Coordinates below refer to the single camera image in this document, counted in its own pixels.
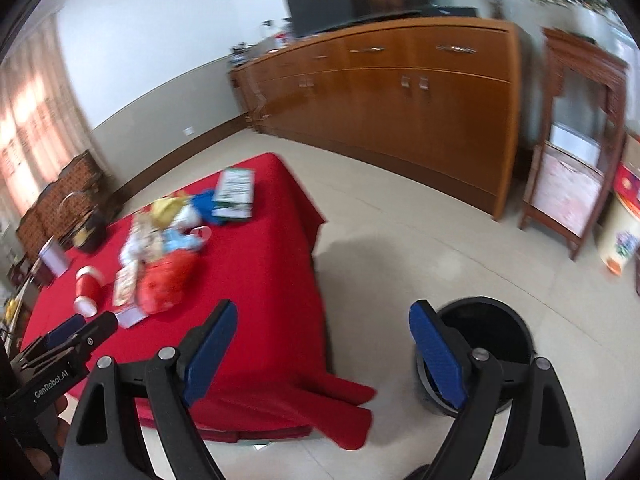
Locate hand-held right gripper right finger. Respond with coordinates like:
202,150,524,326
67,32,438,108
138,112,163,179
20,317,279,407
409,299,587,480

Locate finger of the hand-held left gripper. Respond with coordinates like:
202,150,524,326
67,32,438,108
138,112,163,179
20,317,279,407
10,311,120,378
19,314,87,361

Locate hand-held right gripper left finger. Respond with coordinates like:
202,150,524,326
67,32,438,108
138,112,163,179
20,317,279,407
60,299,240,480

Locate black trash bin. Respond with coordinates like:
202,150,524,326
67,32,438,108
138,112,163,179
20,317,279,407
414,296,535,417

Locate clear plastic bag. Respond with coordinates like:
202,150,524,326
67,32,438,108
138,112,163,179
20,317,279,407
119,215,166,266

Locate person's left hand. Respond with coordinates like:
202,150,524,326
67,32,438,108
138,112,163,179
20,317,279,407
20,394,73,478

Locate white paper card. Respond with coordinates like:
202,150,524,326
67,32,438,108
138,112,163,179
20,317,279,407
116,307,147,330

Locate red paper cup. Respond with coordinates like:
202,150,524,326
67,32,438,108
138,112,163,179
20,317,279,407
73,266,104,317

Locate printed snack wrapper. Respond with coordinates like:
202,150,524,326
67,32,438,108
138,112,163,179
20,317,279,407
112,262,143,308

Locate white tin box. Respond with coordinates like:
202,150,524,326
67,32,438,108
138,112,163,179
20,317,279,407
39,237,70,277

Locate red plastic bag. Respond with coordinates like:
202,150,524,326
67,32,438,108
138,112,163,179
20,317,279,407
136,252,198,315

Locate red tablecloth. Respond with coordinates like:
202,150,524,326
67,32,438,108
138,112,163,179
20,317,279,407
17,152,377,452

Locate black iron teapot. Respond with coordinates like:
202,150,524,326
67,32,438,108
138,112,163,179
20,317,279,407
57,191,108,253

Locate light blue packet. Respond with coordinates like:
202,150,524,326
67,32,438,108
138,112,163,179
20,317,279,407
162,229,203,256

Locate yellow towel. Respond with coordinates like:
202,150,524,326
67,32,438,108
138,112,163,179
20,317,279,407
150,195,193,228

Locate blue towel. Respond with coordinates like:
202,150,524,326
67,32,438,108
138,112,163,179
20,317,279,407
192,190,221,223

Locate wooden sofa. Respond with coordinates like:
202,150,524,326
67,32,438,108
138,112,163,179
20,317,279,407
15,150,123,261

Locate pink patterned panel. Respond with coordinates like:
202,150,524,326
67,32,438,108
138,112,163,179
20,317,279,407
537,144,604,237

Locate pink patterned curtain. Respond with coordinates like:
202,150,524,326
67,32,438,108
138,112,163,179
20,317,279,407
0,12,113,221

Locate cream printed carton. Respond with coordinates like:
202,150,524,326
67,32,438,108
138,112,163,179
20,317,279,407
595,130,640,276

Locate wooden sideboard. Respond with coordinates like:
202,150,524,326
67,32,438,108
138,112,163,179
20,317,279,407
229,16,523,221

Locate white flat box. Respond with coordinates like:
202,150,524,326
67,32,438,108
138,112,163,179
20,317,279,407
550,122,602,166

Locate carved wooden stand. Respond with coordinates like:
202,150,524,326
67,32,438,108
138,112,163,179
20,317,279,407
519,27,630,261

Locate black set-top device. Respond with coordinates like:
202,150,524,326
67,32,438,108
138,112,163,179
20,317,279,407
425,5,478,18

